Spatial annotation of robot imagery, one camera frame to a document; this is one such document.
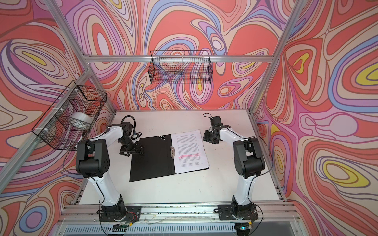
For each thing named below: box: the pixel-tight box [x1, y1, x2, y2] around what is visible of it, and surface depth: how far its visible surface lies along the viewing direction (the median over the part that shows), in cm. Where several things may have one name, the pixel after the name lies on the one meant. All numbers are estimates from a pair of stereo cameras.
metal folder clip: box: [170, 146, 176, 159], surface depth 97 cm
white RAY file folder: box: [129, 134, 210, 183], surface depth 95 cm
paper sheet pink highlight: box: [171, 129, 210, 175], surface depth 98 cm
